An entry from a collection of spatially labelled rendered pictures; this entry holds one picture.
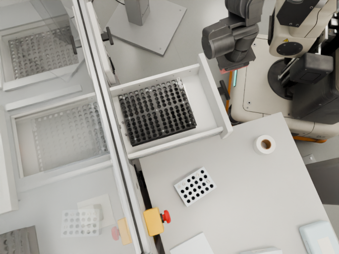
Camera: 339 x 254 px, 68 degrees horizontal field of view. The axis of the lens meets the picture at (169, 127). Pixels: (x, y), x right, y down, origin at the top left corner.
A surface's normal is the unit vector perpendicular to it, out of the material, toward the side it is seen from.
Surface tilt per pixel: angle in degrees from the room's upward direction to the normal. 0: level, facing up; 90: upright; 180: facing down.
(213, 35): 55
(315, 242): 0
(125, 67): 0
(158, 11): 3
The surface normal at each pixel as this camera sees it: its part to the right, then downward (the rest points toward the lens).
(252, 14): 0.32, 0.58
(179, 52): 0.01, -0.25
